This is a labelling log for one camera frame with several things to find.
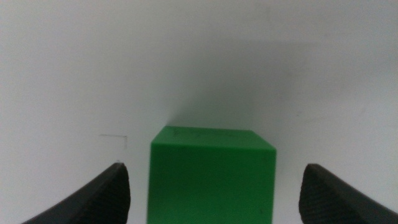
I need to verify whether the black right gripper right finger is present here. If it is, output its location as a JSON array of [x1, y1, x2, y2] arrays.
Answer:
[[298, 163, 398, 224]]

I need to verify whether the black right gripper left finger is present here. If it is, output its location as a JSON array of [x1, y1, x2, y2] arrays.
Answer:
[[21, 162, 132, 224]]

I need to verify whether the green cube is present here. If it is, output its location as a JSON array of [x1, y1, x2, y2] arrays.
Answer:
[[146, 125, 277, 224]]

